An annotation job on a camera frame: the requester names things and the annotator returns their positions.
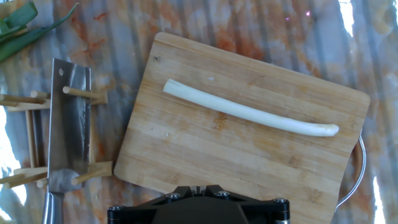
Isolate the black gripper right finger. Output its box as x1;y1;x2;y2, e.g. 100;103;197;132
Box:
200;184;292;224

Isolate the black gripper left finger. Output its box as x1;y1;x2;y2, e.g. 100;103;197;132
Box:
107;185;198;224

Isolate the white scallion stalk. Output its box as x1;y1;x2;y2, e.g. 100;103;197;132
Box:
162;78;340;138

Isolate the steel cleaver knife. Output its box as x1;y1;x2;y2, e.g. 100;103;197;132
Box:
41;58;93;224

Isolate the wooden cutting board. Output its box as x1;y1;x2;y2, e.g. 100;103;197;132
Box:
113;31;371;224

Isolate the wooden peg rack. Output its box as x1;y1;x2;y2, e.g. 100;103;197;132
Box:
0;86;113;190

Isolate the marble pattern plastic mat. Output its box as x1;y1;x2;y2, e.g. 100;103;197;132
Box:
0;0;398;224

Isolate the green scallion bunch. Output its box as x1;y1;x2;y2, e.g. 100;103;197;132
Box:
0;1;80;63

